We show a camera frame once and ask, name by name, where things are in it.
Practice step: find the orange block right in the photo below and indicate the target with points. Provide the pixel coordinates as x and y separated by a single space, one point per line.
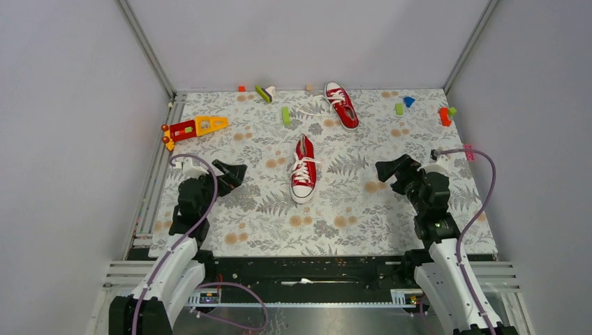
444 117

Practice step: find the green block near centre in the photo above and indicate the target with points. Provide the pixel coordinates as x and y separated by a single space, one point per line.
285 113

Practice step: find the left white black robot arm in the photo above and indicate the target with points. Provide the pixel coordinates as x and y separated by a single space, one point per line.
154 304

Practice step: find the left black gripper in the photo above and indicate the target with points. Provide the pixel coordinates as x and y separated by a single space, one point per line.
231 179

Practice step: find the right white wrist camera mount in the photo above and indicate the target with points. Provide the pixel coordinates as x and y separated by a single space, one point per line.
439 163

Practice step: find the blue triangular block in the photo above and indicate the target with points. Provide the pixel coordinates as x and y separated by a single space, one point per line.
408 101

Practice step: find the green purple white block stack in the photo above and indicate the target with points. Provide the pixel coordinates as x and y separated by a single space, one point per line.
267 94

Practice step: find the red yellow toy block assembly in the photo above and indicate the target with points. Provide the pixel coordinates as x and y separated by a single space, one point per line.
197 127

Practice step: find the red sneaker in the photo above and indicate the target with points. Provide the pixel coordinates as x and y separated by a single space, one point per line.
303 177
334 100

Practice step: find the floral patterned mat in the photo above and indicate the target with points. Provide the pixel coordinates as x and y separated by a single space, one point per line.
351 211

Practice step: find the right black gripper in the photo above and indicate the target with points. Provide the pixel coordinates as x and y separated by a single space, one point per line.
406 167

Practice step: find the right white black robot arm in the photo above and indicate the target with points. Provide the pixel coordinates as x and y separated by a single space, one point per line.
441 268

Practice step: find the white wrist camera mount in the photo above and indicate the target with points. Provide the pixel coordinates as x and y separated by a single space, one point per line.
439 163
189 169

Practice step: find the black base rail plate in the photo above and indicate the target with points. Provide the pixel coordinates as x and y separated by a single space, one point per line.
325 280

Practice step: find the pink block at edge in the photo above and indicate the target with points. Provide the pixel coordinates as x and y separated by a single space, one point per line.
470 156

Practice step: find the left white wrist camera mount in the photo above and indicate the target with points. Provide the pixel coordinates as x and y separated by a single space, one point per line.
189 169

